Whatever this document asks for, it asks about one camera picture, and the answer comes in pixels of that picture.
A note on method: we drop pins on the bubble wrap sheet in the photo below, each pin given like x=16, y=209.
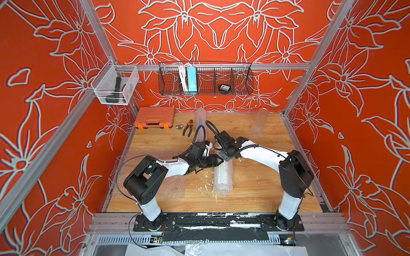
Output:
x=148, y=174

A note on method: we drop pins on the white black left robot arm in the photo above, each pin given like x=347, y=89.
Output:
x=151, y=210

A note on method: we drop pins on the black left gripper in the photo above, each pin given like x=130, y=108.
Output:
x=213, y=162

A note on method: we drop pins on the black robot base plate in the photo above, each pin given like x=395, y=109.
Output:
x=179, y=220

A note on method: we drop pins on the bubble wrap roll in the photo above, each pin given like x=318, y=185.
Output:
x=222, y=182

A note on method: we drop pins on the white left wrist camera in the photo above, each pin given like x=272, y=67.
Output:
x=208, y=148

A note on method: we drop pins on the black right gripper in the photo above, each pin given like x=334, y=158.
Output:
x=225, y=157

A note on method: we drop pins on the dark green screwdriver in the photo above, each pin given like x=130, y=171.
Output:
x=114, y=97

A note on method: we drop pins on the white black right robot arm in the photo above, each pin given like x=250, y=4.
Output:
x=295, y=174

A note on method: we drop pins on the black wire wall basket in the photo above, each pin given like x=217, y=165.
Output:
x=173, y=80

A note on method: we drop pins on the clear acrylic wall box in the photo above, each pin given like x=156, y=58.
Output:
x=104, y=83

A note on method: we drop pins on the light blue box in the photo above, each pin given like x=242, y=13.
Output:
x=192, y=81

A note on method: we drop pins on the orange plastic tool case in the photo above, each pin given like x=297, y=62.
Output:
x=155, y=117

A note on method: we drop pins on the orange black pliers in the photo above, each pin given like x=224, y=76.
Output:
x=188, y=129

